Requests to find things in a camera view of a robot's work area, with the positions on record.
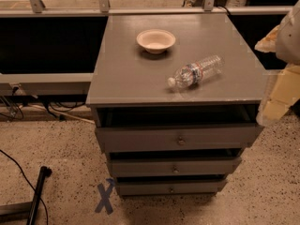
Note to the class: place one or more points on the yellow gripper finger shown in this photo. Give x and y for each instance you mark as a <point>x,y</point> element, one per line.
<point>268,43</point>
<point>281,92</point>

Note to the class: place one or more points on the grey drawer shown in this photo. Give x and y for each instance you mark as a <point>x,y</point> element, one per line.
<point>173,167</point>
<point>187,187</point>
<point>146,139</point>

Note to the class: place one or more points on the grey wooden drawer cabinet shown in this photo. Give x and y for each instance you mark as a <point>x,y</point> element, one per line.
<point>129,89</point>

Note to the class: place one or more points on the grey bottom drawer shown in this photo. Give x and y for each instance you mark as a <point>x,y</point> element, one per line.
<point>187,187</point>

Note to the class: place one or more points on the grey top drawer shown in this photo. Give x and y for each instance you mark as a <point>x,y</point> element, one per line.
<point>146,139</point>

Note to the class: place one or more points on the clear plastic water bottle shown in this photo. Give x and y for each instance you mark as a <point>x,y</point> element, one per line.
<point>196,72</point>

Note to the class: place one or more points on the beige paper bowl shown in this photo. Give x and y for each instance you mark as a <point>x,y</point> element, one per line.
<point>156,41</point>

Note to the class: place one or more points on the blue tape X mark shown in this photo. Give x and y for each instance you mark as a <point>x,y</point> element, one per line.
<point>105,194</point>

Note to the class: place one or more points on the black metal stand leg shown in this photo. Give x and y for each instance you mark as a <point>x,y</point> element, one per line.
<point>26,210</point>

